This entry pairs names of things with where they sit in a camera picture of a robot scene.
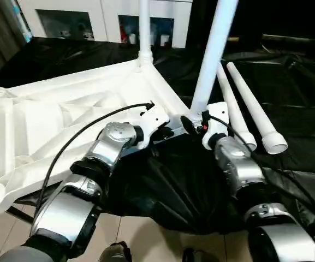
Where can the white plastic table leg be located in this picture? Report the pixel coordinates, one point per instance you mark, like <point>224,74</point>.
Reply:
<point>255,109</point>
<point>145,27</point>
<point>214,54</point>
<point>231,103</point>

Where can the white plastic table top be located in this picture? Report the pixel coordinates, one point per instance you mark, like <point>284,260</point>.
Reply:
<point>50,109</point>

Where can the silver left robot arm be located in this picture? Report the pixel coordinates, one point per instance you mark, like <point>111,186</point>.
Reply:
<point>105,152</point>

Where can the black shiny mat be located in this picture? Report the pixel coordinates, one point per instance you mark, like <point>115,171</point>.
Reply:
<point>173,177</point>

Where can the small yellow label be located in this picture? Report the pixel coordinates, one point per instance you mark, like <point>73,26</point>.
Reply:
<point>233,40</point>

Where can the red bottle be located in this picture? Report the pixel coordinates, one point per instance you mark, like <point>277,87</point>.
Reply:
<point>124,34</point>

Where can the black robot foot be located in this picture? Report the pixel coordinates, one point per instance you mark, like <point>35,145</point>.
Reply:
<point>116,252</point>
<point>198,255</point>

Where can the long dark metal bar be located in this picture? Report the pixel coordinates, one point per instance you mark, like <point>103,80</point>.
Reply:
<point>296,41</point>

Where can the white glass-door cabinet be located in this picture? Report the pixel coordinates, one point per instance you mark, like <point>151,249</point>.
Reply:
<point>105,16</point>

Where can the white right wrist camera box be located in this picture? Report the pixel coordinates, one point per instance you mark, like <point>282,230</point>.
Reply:
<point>217,114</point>

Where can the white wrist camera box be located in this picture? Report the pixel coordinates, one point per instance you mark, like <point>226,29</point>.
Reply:
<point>217,114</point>
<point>153,120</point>

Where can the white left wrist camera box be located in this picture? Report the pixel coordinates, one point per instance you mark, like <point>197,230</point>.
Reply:
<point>153,120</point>

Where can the black table frame leg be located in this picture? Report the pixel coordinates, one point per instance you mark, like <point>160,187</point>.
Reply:
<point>22,213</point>

